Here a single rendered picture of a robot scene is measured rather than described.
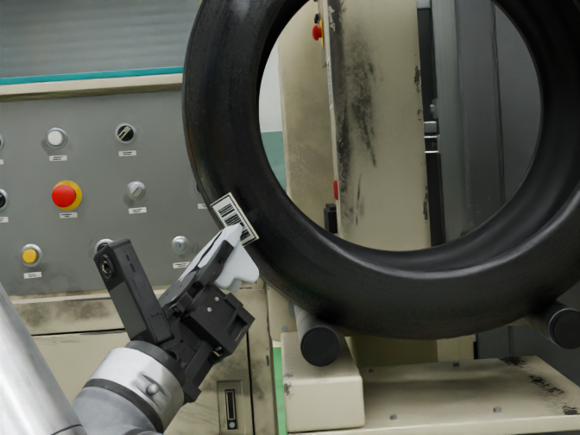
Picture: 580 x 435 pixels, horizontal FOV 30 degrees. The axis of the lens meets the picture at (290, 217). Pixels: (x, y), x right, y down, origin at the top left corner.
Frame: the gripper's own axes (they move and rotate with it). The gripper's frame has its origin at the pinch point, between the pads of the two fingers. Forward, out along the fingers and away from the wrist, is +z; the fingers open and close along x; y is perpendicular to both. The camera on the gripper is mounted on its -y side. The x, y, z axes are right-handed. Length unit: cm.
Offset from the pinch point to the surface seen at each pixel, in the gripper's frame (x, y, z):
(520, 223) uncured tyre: 2.2, 31.9, 33.3
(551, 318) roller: 15.8, 32.4, 10.6
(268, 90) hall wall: -655, 110, 649
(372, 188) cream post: -15.0, 17.4, 34.7
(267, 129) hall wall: -670, 134, 626
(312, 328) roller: 0.9, 14.3, -2.4
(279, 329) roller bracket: -28.2, 21.5, 14.7
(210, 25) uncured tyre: 6.2, -16.9, 13.9
